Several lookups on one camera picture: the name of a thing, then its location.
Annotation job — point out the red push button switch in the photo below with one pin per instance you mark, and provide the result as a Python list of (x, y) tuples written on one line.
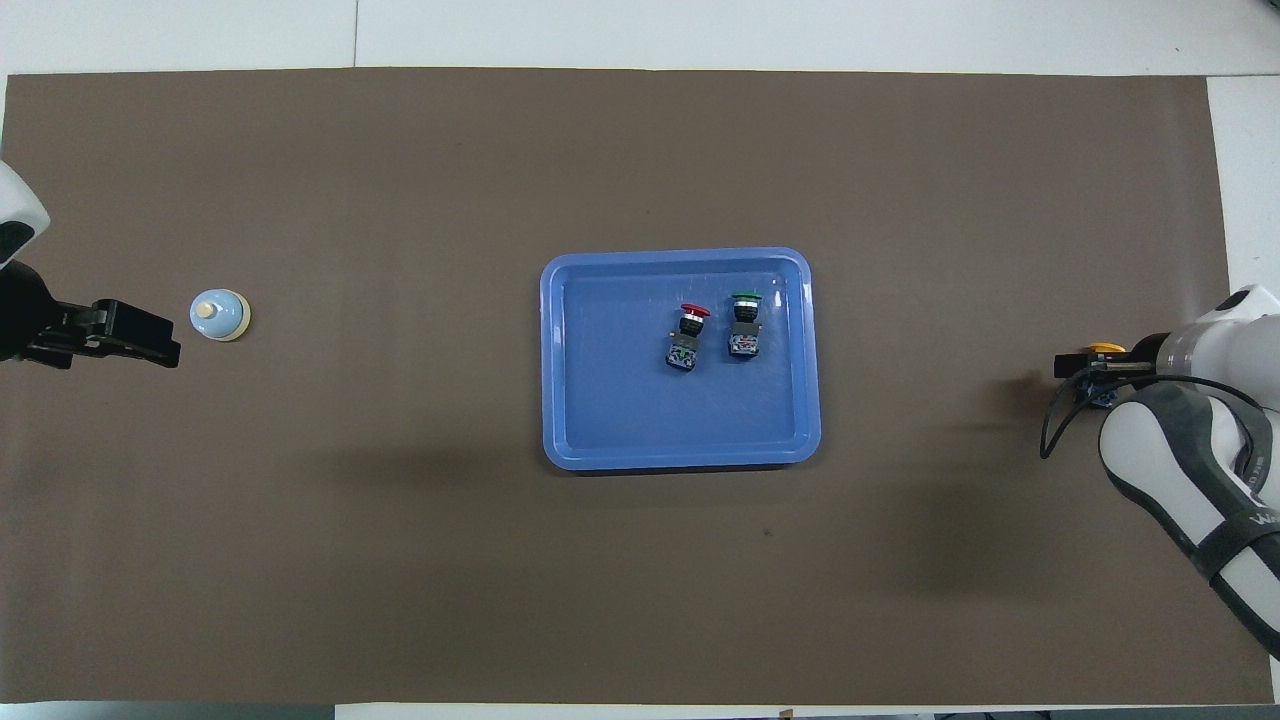
[(685, 345)]

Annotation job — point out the brown table mat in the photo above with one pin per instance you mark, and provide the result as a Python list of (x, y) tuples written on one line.
[(400, 550)]

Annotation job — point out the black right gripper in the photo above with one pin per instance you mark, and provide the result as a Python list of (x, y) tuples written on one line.
[(1135, 365)]

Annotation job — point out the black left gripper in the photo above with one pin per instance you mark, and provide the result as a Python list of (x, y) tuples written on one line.
[(30, 315)]

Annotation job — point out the green push button switch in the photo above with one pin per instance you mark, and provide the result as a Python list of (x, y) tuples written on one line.
[(744, 335)]

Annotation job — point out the blue plastic tray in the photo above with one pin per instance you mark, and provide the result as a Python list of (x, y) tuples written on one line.
[(620, 420)]

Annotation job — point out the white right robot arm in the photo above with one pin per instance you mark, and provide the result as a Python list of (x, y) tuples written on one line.
[(1190, 470)]

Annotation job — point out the light blue call bell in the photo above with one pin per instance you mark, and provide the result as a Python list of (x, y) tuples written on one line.
[(220, 318)]

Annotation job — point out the yellow push button switch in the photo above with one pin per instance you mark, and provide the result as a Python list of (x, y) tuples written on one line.
[(1105, 348)]

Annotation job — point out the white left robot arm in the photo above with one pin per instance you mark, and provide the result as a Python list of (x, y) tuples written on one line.
[(18, 215)]

